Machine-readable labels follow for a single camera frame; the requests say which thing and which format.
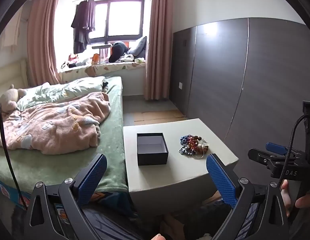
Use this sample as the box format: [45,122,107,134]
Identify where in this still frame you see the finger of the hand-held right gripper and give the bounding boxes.
[266,142,305,158]
[248,148,273,167]

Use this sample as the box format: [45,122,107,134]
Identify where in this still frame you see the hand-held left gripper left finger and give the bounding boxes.
[26,153,108,240]

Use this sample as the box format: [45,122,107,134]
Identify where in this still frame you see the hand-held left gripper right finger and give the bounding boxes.
[206,153,290,240]

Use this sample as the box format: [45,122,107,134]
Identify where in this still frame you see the pile of beaded bracelets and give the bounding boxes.
[178,135,210,159]

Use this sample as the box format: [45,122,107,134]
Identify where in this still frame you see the black box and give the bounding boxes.
[137,133,169,166]

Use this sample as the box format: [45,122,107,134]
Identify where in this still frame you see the person's right hand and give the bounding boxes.
[280,179,310,218]

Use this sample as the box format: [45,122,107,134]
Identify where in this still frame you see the bed with green sheet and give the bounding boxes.
[0,76,129,205]

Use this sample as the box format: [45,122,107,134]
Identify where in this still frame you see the white side table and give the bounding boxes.
[123,118,239,215]

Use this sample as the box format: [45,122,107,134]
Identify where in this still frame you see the dark fuzzy cloth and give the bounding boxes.
[82,192,248,240]

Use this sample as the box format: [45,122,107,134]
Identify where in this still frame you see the pink fleece blanket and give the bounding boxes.
[0,92,112,155]

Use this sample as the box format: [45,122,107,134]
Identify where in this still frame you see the grey wardrobe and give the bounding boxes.
[170,17,310,160]

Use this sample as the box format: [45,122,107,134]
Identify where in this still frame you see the flattened cardboard sheets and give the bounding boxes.
[134,109,186,123]

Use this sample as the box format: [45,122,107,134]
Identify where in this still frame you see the light green quilt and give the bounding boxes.
[16,76,108,112]

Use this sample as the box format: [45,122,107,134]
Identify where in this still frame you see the printed window seat cushion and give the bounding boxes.
[59,61,146,80]

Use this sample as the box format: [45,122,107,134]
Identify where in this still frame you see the beige plush toy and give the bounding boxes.
[0,84,27,112]

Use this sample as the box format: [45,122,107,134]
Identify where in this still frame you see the heap of colourful clothes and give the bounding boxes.
[61,54,92,68]

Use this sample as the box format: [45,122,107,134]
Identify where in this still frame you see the black bag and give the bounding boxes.
[109,41,130,63]

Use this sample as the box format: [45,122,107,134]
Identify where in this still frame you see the cream headboard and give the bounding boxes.
[0,59,29,98]

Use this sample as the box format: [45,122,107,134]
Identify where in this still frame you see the small white folding table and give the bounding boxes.
[91,44,112,59]

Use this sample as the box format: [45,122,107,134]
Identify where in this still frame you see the grey pillow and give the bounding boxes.
[127,36,147,57]

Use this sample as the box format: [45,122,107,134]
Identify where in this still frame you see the pink curtain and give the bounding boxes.
[144,0,173,100]
[27,0,62,88]

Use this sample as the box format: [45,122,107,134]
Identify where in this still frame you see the hanging dark clothes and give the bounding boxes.
[71,0,97,54]

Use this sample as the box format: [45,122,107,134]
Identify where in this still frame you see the dark framed window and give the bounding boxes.
[55,0,149,48]

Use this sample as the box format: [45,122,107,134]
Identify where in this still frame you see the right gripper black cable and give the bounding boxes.
[278,114,310,187]

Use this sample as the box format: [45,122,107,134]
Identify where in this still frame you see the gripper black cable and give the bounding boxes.
[278,114,310,187]
[0,99,28,211]

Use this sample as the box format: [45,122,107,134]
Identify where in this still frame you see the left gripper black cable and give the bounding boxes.
[0,99,28,211]

